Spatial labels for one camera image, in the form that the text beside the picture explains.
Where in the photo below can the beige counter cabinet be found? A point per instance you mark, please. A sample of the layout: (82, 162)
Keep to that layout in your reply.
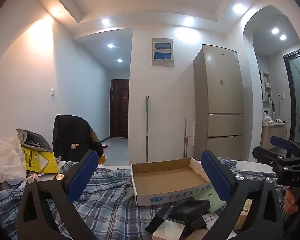
(272, 140)

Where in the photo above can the small black box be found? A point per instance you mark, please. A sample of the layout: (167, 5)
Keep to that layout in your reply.
(190, 226)

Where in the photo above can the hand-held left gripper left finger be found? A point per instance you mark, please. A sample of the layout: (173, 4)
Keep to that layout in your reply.
(82, 177)

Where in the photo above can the wall niche shelf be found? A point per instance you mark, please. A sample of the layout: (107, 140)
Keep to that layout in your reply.
(266, 87)

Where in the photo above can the orange cardboard box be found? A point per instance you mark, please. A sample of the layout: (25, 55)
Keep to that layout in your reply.
(102, 160)

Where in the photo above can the white plastic bag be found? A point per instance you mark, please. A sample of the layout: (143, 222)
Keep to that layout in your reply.
(5, 160)

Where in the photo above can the grey bag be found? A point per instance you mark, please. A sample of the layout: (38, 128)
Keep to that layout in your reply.
(35, 140)

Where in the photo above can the grey electrical panel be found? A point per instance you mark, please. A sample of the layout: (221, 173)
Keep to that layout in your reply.
(162, 55)

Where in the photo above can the white hair dryer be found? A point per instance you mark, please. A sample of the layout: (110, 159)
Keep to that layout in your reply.
(280, 121)

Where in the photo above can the yellow packet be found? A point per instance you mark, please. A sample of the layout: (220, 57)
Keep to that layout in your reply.
(46, 162)

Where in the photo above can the beige refrigerator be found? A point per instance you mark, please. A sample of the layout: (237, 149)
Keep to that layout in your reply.
(222, 100)

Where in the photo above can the blue plaid shirt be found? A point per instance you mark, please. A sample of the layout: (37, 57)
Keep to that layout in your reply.
(102, 205)

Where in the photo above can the frosted glass door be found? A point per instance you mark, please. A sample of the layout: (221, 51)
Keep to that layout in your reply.
(298, 92)

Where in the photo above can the person's right hand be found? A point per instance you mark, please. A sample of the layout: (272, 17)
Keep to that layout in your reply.
(288, 201)

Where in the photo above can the black square tray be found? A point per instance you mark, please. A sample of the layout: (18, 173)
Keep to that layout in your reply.
(202, 205)

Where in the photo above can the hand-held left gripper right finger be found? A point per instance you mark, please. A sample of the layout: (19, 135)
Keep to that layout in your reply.
(215, 175)

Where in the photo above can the dark brown door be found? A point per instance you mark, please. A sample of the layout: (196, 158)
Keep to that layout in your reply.
(120, 107)

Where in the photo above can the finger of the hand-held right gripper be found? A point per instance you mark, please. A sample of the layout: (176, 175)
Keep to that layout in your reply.
(281, 142)
(265, 153)

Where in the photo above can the white remote control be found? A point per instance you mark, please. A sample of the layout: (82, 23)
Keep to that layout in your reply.
(211, 221)

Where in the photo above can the white bundle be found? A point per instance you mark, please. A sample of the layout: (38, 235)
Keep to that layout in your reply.
(267, 120)

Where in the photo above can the round cream tin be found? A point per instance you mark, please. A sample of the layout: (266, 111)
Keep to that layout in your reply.
(245, 210)

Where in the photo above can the green snap pouch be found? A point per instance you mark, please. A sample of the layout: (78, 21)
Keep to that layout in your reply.
(212, 202)

